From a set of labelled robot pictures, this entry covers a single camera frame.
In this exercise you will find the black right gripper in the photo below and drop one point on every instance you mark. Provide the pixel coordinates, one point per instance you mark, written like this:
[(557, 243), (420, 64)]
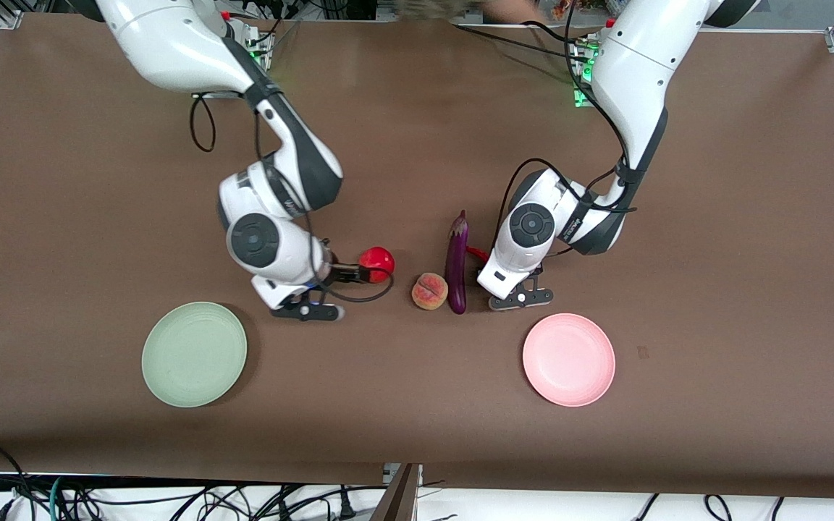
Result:
[(343, 274)]

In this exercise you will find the red apple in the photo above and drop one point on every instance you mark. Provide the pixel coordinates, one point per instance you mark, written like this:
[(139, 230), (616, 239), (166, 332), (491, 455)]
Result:
[(378, 258)]

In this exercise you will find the orange pink peach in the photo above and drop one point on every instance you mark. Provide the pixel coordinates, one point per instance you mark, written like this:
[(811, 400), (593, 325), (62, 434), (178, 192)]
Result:
[(429, 291)]

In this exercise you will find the long purple eggplant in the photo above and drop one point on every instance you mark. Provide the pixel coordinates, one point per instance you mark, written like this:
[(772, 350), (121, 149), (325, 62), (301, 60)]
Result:
[(456, 268)]

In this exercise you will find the red chili pepper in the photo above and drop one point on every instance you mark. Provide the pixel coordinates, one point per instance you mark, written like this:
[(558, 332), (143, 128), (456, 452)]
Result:
[(476, 253)]

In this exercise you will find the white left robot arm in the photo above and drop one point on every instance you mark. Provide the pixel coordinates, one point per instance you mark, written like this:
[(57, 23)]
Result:
[(634, 72)]

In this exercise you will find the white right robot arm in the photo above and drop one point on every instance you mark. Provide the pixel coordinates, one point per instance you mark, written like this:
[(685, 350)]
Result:
[(171, 43)]

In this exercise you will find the blurred person forearm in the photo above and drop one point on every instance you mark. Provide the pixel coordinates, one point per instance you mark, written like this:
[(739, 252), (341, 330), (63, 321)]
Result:
[(511, 9)]

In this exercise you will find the brown table cover sheet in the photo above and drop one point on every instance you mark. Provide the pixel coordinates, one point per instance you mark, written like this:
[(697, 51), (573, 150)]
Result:
[(402, 145)]

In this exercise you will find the pale green plate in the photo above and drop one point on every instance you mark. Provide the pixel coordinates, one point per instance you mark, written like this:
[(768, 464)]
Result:
[(194, 354)]

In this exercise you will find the pink plate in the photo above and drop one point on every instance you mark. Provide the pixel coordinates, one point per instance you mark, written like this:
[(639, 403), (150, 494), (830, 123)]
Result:
[(569, 359)]

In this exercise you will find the colourful background objects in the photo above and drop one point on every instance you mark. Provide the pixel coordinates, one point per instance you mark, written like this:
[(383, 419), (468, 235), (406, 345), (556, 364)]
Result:
[(567, 9)]

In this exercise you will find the aluminium frame post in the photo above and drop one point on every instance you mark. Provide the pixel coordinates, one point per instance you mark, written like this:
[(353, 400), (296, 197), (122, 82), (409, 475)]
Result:
[(399, 499)]

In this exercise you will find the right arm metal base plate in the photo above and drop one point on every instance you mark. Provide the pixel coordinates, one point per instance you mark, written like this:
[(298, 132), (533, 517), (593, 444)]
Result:
[(263, 52)]

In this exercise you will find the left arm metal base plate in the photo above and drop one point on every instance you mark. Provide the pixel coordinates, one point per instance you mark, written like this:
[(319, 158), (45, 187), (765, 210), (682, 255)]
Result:
[(582, 69)]

